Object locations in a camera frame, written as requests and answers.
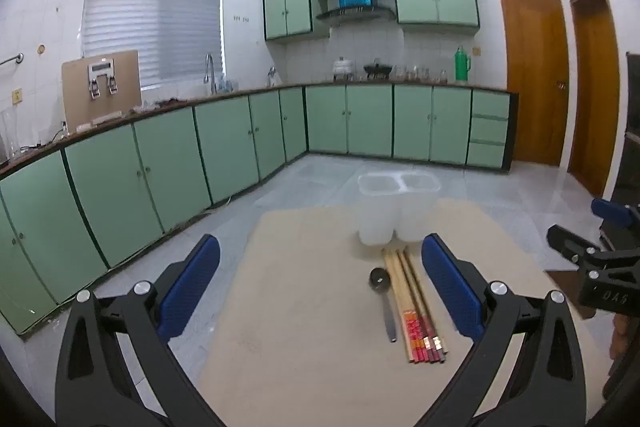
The translucent plastic utensil holder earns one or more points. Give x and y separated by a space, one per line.
397 209

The bundle of wooden chopsticks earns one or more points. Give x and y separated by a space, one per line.
412 302

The wooden door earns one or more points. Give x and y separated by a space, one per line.
532 77
595 97

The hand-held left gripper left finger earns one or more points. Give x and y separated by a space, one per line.
192 287

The metal kitchen faucet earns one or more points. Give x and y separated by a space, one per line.
210 74

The black wok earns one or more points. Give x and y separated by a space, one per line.
377 69

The row of glass jars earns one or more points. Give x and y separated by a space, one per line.
422 76

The cardboard board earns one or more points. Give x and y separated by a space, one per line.
75 97

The silver bracket device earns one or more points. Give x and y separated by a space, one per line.
102 77

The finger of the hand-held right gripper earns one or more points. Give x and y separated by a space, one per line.
567 243
607 212

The white cooking pot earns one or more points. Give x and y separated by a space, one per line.
343 68

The clear glass vase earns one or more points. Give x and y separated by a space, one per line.
9 134

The metal spoon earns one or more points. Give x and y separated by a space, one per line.
382 302

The metal towel rail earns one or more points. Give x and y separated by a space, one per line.
12 59

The white window blind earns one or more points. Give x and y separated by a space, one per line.
150 17

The green thermos jug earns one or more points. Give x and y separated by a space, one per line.
461 67

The clutter of small counter things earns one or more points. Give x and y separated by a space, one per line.
155 104

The green base cabinets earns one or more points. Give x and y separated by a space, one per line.
175 157

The small wall tap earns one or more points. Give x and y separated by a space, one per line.
272 77

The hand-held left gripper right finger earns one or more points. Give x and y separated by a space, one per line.
450 292

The range hood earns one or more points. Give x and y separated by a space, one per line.
355 13

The yellowed wall outlet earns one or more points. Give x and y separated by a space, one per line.
17 97

